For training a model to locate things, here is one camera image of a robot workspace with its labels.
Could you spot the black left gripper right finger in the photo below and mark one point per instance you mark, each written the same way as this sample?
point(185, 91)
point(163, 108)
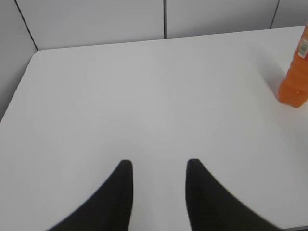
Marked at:
point(211, 207)

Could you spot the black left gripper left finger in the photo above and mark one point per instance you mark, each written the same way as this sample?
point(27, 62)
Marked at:
point(109, 208)

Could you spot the orange soda bottle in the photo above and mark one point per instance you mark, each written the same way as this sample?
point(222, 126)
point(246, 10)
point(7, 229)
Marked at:
point(293, 91)

